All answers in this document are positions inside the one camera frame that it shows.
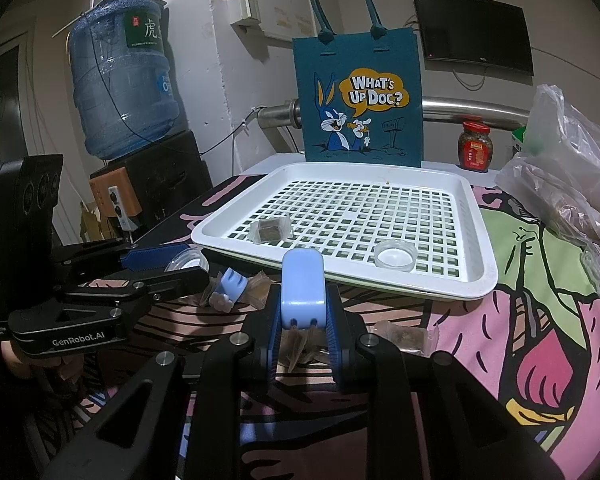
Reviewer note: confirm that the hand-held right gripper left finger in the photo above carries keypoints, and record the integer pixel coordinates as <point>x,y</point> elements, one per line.
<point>274,345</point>

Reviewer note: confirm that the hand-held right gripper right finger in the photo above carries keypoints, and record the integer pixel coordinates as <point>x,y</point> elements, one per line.
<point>337,342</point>

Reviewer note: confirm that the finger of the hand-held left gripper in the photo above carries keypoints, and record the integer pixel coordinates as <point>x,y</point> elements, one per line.
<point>150,257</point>
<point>170,285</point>

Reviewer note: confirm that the clear round plastic lid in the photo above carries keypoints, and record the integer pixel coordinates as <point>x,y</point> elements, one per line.
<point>187,260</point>

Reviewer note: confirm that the small blue flower clip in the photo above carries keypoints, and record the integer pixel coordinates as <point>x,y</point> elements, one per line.
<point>230,287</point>

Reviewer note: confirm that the large light blue clip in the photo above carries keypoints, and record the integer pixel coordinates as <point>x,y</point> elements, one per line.
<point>302,280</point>

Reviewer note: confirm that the clear round plastic dish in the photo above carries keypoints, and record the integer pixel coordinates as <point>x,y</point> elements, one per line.
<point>395,256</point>

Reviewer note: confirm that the white perforated plastic tray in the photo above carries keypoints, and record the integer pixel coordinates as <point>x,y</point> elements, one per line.
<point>330,200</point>

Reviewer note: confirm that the person's left hand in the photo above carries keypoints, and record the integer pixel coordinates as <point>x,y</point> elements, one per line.
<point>35,370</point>

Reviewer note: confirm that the wooden socket box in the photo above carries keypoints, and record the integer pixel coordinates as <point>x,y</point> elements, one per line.
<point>115,195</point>

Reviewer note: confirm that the white appliance top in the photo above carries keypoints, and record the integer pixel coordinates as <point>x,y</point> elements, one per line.
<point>275,165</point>

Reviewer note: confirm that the blue water jug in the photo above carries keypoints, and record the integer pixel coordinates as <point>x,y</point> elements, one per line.
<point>120,75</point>

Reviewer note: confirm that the teal cartoon rabbit tote bag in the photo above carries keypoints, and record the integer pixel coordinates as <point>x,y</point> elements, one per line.
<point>360,105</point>

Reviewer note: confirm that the red lid sauce jar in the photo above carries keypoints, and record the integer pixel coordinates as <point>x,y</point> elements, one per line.
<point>476,142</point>

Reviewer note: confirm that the green and white carton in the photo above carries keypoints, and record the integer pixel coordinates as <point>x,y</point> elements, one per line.
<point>519,142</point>

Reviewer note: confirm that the clear plastic bag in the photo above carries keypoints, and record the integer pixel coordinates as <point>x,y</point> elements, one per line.
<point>565,160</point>

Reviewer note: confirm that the metal rail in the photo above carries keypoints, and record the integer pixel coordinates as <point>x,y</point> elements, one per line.
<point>460,110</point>

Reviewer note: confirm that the white wall socket box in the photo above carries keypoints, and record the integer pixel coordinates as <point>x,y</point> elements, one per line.
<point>245,10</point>

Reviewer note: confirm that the black wall monitor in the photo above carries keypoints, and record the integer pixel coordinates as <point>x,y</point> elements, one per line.
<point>472,32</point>

